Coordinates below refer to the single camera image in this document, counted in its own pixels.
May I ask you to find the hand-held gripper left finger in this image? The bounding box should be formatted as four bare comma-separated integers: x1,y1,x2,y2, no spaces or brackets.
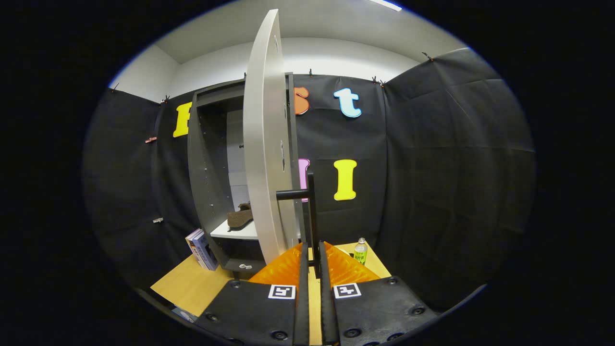
195,242,310,346

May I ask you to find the grey shoe cabinet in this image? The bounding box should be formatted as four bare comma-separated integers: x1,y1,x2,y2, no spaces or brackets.
187,72,308,274

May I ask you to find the green label bottle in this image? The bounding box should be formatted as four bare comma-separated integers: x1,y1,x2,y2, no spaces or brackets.
354,237,369,266

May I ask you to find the brown fuzzy shoe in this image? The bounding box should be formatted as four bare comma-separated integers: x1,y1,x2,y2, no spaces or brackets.
227,202,254,230

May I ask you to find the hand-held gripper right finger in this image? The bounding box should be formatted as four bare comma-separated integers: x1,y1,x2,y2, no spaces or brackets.
319,242,439,346

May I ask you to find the black door handle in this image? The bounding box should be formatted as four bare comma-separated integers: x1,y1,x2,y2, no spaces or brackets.
276,173,321,279

